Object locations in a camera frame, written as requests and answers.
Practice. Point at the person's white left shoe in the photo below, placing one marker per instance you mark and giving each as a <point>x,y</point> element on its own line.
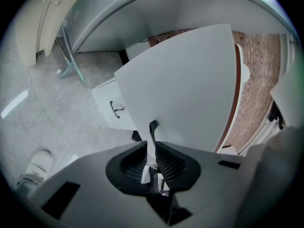
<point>40,160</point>

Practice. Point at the grey refrigerator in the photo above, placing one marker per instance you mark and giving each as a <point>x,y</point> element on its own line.
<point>166,11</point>

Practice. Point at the white desk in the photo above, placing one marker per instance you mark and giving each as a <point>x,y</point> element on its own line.
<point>239,63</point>

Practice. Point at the teal dustpan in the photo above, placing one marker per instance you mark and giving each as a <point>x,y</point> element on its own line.
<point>71,68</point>

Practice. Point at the cream lidded trash bin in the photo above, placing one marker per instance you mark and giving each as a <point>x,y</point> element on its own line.
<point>31,32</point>

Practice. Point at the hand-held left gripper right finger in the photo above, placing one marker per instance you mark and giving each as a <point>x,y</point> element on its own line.
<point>190,172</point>

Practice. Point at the person's grey-green trousers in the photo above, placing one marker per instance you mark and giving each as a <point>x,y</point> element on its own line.
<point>28,184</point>

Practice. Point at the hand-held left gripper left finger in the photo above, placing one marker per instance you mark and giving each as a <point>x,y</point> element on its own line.
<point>114,172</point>

